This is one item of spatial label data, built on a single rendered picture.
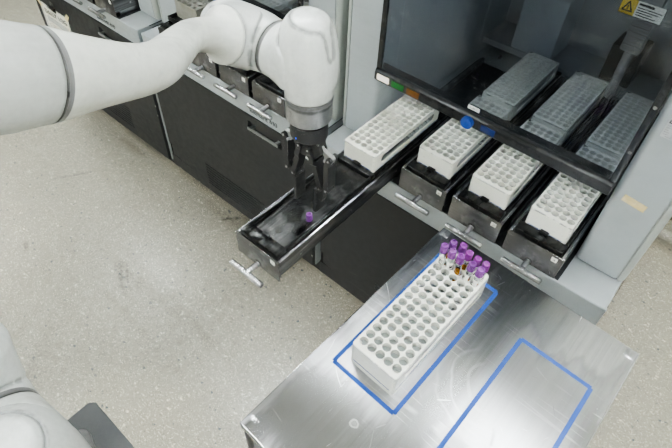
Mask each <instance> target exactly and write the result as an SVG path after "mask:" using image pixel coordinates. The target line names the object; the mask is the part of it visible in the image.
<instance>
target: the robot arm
mask: <svg viewBox="0 0 672 448"><path fill-rule="evenodd" d="M201 52H203V53H206V54H207V55H208V57H209V58H210V59H211V60H212V61H213V62H215V63H217V64H220V65H226V66H231V67H235V68H239V69H242V70H246V71H249V70H253V71H257V72H260V73H262V74H264V75H266V76H267V77H269V78H270V79H271V80H272V81H274V82H275V83H276V84H277V85H278V86H279V88H280V89H282V90H284V100H285V114H286V119H287V121H288V122H289V123H290V127H288V128H287V129H285V130H284V131H282V132H281V134H282V138H283V141H284V166H285V167H286V168H287V169H288V168H289V169H290V170H291V173H292V181H293V183H294V198H295V199H298V198H299V197H301V196H302V195H303V194H304V193H306V178H305V170H304V169H302V168H304V167H303V164H304V160H305V157H306V156H307V157H308V161H309V164H310V165H312V170H313V174H314V178H315V183H316V187H315V188H314V189H313V211H314V212H317V211H318V210H319V209H321V208H322V207H323V206H324V205H325V198H326V197H327V194H328V193H329V192H330V191H331V190H333V189H334V188H335V173H336V161H337V159H338V155H337V154H336V153H334V154H333V155H332V154H331V153H330V152H329V151H328V150H327V149H328V147H327V144H326V139H327V136H328V126H329V122H330V121H331V119H332V115H333V100H334V94H333V93H334V88H335V86H336V84H337V79H338V70H339V48H338V39H337V33H336V29H335V26H334V23H333V20H332V18H331V17H330V16H329V15H328V14H327V13H326V12H325V11H323V10H321V9H319V8H316V7H311V6H300V7H297V8H294V9H292V10H291V11H290V12H289V13H288V14H287V15H286V16H285V18H284V19H283V20H282V19H280V18H278V17H277V16H276V15H274V14H272V13H270V12H268V11H266V10H264V9H262V8H260V7H257V6H255V5H253V4H250V3H247V2H244V1H241V0H215V1H212V2H210V3H209V4H208V5H207V6H206V7H205V8H204V9H203V11H202V13H201V15H200V17H195V18H189V19H185V20H182V21H180V22H178V23H176V24H174V25H172V26H171V27H169V28H168V29H166V30H165V31H163V32H162V33H160V34H159V35H157V36H156V37H154V38H153V39H151V40H149V41H147V42H142V43H127V42H118V41H112V40H106V39H101V38H96V37H91V36H86V35H81V34H77V33H73V32H69V31H64V30H60V29H56V28H52V27H48V26H42V25H33V24H26V23H19V22H12V21H7V20H1V19H0V135H7V134H14V133H18V132H22V131H25V130H29V129H33V128H37V127H42V126H46V125H50V124H56V123H61V122H64V121H67V120H70V119H73V118H76V117H79V116H81V115H84V114H87V113H90V112H93V111H97V110H100V109H104V108H107V107H110V106H114V105H117V104H121V103H125V102H128V101H132V100H136V99H139V98H143V97H146V96H149V95H152V94H155V93H158V92H160V91H162V90H164V89H166V88H168V87H170V86H171V85H173V84H174V83H175V82H176V81H178V80H179V79H180V78H181V76H182V75H183V74H184V73H185V71H186V70H187V68H188V67H189V65H190V64H191V63H192V61H193V60H194V58H195V57H196V55H197V54H198V53H201ZM301 169H302V170H301ZM300 170H301V171H300ZM0 448H96V446H95V444H94V442H93V438H92V435H91V434H90V432H89V431H88V430H86V429H80V430H77V429H76V428H75V427H74V426H72V425H71V424H70V423H69V422H68V421H67V420H66V419H65V418H64V417H63V416H62V415H61V414H60V413H59V412H58V411H57V410H56V409H54V408H53V407H52V406H51V405H50V404H49V403H48V402H47V401H46V400H45V399H44V398H42V397H41V396H40V394H39V393H38V392H37V391H36V390H35V388H34V387H33V385H32V384H31V382H30V381H29V380H28V378H27V377H26V372H25V370H24V368H23V365H22V363H21V361H20V359H19V357H18V355H17V352H16V350H15V347H14V345H13V342H12V340H11V337H10V334H9V332H8V330H7V329H6V327H5V326H4V325H3V324H2V323H0Z"/></svg>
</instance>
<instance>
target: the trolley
mask: <svg viewBox="0 0 672 448"><path fill-rule="evenodd" d="M452 239H455V240H457V242H458V244H457V247H456V250H457V252H458V248H459V246H460V244H461V243H462V242H465V243H467V242H466V241H464V240H463V239H461V238H460V237H458V236H457V235H455V234H454V233H452V232H450V231H449V230H447V229H446V228H444V227H443V228H442V229H441V230H440V231H439V232H438V233H437V234H436V235H435V236H434V237H433V238H432V239H431V240H430V241H429V242H428V243H426V244H425V245H424V246H423V247H422V248H421V249H420V250H419V251H418V252H417V253H416V254H415V255H414V256H413V257H412V258H411V259H410V260H409V261H408V262H407V263H406V264H405V265H404V266H402V267H401V268H400V269H399V270H398V271H397V272H396V273H395V274H394V275H393V276H392V277H391V278H390V279H389V280H388V281H387V282H386V283H385V284H384V285H383V286H382V287H381V288H380V289H378V290H377V291H376V292H375V293H374V294H373V295H372V296H371V297H370V298H369V299H368V300H367V301H366V302H365V303H364V304H363V305H362V306H361V307H360V308H359V309H358V310H357V311H355V312H354V313H353V314H352V315H351V316H350V317H349V318H348V319H347V320H346V321H345V322H344V323H343V324H342V325H341V326H340V327H339V328H338V329H337V330H336V331H335V332H334V333H333V334H331V335H330V336H329V337H328V338H327V339H326V340H325V341H324V342H323V343H322V344H321V345H320V346H319V347H318V348H317V349H316V350H315V351H314V352H313V353H312V354H311V355H310V356H309V357H307V358H306V359H305V360H304V361H303V362H302V363H301V364H300V365H299V366H298V367H297V368H296V369H295V370H294V371H293V372H292V373H291V374H290V375H289V376H288V377H287V378H286V379H284V380H283V381H282V382H281V383H280V384H279V385H278V386H277V387H276V388H275V389H274V390H273V391H272V392H271V393H270V394H269V395H268V396H267V397H266V398H265V399H264V400H263V401H262V402H260V403H259V404H258V405H257V406H256V407H255V408H254V409H253V410H252V411H251V412H250V413H249V414H248V415H247V416H246V417H245V418H244V419H243V420H242V421H241V422H240V425H241V428H242V429H243V430H244V433H245V437H246V441H247V445H248V448H588V446H589V444H590V442H591V441H592V439H593V437H594V435H595V434H596V432H597V430H598V428H599V426H600V425H601V423H602V421H603V419H604V418H605V416H606V414H607V412H608V410H609V409H610V407H611V405H612V403H613V402H614V400H615V398H616V396H617V394H618V393H619V391H620V389H621V387H622V386H623V384H624V382H625V380H626V378H627V377H628V375H629V373H630V371H631V370H632V368H633V366H634V364H635V362H636V361H637V359H638V357H639V353H637V352H636V351H634V350H633V349H631V348H630V347H628V346H626V345H625V344H623V343H622V342H620V341H619V340H617V339H616V338H614V337H613V336H611V335H609V334H608V333H606V332H605V331H603V330H602V329H600V328H599V327H597V326H596V325H594V324H592V323H591V322H589V321H588V320H586V319H585V318H583V317H582V316H580V315H579V314H577V313H575V312H574V311H572V310H571V309H569V308H568V307H566V306H565V305H563V304H562V303H560V302H559V301H557V300H555V299H554V298H552V297H551V296H549V295H548V294H546V293H545V292H543V291H542V290H540V289H538V288H537V287H535V286H534V285H532V284H531V283H529V282H528V281H526V280H525V279H523V278H521V277H520V276H518V275H517V274H515V273H514V272H512V271H511V270H509V269H508V268H506V267H504V266H503V265H501V264H500V263H498V262H497V261H495V260H494V259H492V258H491V257H489V256H488V255H486V254H484V253H483V252H481V251H480V250H478V249H477V248H475V247H474V246H472V245H471V244H469V243H467V245H468V247H467V250H472V251H473V252H474V255H473V257H472V260H471V261H473V259H474V257H475V256H476V255H480V256H481V257H482V262H481V264H480V266H481V265H482V263H483V261H485V260H487V261H489V262H490V263H491V265H490V268H489V271H488V272H487V274H488V276H489V278H488V280H487V282H486V285H485V287H484V290H483V292H482V294H481V296H480V297H479V298H478V299H477V301H476V302H475V303H474V304H473V305H472V306H471V307H470V309H468V310H467V311H466V313H465V314H464V315H463V316H462V317H461V318H460V319H459V320H458V322H457V323H456V324H455V325H454V326H453V327H452V328H451V330H450V331H449V332H448V333H447V334H446V335H445V336H444V338H443V339H442V340H441V341H440V342H439V343H438V344H437V345H436V347H435V348H434V349H433V350H432V351H431V352H430V353H429V355H428V356H427V357H426V358H425V359H424V360H423V361H422V363H421V364H420V365H419V366H418V367H417V368H416V369H415V371H414V372H413V373H412V374H411V375H410V377H409V378H408V379H407V380H406V381H405V383H404V384H403V385H402V386H401V387H400V388H399V389H398V390H397V392H396V393H395V394H394V395H389V394H388V393H387V392H386V391H385V390H383V389H382V388H381V387H380V386H379V385H378V384H376V383H375V382H374V381H373V380H372V379H371V378H370V377H368V376H367V375H366V374H365V373H364V372H363V371H362V370H360V369H359V368H358V367H357V366H356V365H355V364H354V363H352V361H351V356H352V348H353V341H354V340H355V339H356V338H357V337H358V336H359V335H360V334H361V333H362V332H363V331H364V330H365V329H366V328H367V327H368V326H369V325H370V324H371V323H372V322H373V321H374V320H375V319H376V318H377V317H378V316H379V315H380V314H381V313H382V312H383V311H384V310H386V309H387V308H388V307H389V306H390V305H391V304H392V303H393V302H394V301H395V300H396V299H397V298H398V297H399V296H400V295H401V294H402V293H403V292H404V291H405V290H406V289H407V288H408V287H409V286H410V285H411V284H412V283H413V282H414V281H415V280H416V279H417V278H418V277H419V276H420V275H421V274H422V273H423V272H424V271H425V270H426V269H427V268H428V267H429V266H430V265H431V264H432V263H433V262H434V261H435V260H436V259H437V258H438V257H439V255H440V247H441V244H442V243H443V242H446V243H448V244H449V243H450V240H452ZM467 250H466V251H467Z"/></svg>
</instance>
